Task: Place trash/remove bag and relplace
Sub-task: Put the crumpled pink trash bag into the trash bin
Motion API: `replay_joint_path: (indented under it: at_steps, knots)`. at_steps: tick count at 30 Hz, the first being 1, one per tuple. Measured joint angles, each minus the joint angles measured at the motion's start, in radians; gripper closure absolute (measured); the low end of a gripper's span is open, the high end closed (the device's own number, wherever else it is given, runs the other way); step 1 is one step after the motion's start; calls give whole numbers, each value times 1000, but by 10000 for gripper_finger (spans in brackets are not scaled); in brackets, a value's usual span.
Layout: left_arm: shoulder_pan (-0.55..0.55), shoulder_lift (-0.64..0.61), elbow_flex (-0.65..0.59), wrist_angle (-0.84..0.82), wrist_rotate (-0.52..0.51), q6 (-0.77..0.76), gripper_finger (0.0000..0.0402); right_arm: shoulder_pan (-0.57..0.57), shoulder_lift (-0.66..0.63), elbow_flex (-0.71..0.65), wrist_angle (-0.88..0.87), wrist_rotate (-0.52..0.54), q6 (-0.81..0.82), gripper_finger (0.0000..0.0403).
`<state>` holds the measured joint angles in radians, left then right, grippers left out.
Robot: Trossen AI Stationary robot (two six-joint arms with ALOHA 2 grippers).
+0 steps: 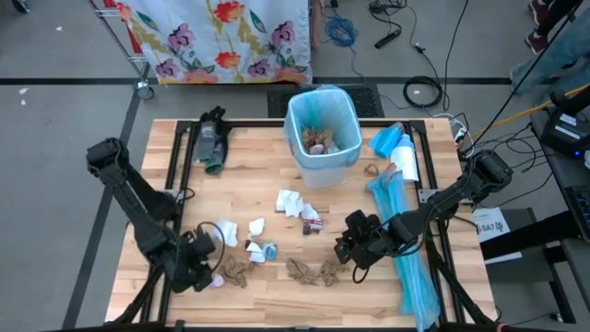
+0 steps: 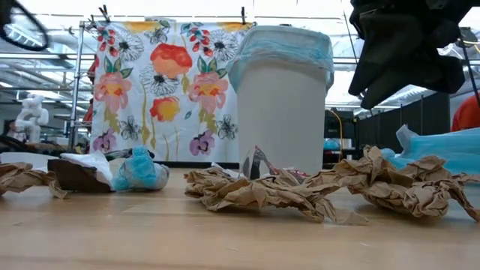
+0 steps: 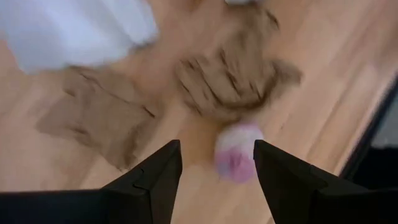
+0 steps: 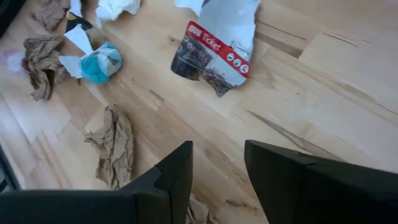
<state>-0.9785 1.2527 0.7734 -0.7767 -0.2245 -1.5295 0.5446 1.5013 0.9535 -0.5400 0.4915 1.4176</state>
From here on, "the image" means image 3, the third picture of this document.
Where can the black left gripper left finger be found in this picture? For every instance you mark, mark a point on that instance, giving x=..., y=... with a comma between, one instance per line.
x=124, y=202

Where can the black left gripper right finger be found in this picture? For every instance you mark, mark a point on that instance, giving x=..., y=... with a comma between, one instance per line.
x=311, y=199

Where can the brown paper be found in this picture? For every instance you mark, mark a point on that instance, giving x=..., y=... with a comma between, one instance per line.
x=102, y=118
x=230, y=77

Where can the pink and white wad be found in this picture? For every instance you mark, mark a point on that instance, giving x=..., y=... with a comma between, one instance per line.
x=236, y=149

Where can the white plastic trash can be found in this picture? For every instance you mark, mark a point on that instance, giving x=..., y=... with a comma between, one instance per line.
x=68, y=31

